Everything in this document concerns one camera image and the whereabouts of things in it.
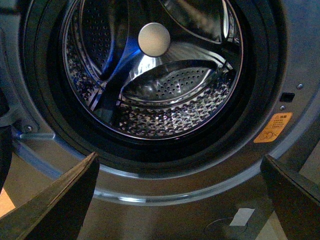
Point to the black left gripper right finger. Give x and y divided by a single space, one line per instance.
296 200

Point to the orange warning sticker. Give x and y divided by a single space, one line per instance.
274 127

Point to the grey front-load washing machine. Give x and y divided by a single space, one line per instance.
170 94

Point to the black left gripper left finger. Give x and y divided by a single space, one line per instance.
58 212

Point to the white tape label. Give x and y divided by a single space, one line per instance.
242 217

